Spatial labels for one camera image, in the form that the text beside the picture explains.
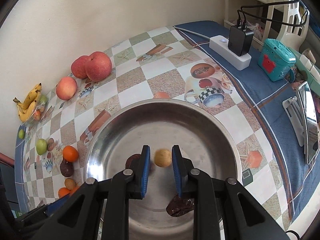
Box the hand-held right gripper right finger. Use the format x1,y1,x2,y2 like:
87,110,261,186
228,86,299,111
171,144,294,240

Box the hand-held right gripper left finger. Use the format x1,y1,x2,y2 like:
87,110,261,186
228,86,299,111
15,144,151,240

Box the dark dried date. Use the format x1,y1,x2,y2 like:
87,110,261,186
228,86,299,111
125,153,155,173
166,194,195,217
60,159,74,177

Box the stainless steel bowl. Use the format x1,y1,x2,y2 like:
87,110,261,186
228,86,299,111
85,99,247,240

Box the large green jujube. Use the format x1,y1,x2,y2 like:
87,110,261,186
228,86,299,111
36,139,48,155

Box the checkered printed tablecloth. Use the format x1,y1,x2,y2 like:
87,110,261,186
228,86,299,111
22,26,285,230

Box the pale red apple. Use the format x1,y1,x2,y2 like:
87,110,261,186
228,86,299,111
56,77,78,101

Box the clear plastic container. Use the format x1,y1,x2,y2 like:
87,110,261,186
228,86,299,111
25,94,50,125

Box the dark red apple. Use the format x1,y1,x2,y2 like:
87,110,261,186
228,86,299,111
71,55,92,79

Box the white phone stand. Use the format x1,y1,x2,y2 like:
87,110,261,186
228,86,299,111
282,97,307,147

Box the white power strip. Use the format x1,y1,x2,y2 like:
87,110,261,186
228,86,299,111
209,35,252,71

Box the yellow banana bunch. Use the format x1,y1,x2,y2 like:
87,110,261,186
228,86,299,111
13,83,42,123

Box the reddish pink board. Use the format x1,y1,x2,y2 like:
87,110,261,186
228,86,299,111
0,152,15,167

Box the black charger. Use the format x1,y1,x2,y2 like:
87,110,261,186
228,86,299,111
227,25,254,57

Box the teal toy box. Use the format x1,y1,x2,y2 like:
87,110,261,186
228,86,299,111
257,38,297,82

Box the pink plastic bag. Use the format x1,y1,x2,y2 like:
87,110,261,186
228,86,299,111
247,22,265,42

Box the mint green plastic toy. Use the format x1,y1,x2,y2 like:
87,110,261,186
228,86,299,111
290,47,320,95

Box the white plastic chair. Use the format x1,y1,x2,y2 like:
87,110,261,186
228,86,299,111
260,0,310,53

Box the white power cord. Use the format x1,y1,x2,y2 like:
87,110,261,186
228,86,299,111
174,26,210,40

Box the black charger cable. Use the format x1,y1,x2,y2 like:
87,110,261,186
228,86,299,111
241,5,310,29
236,0,304,28

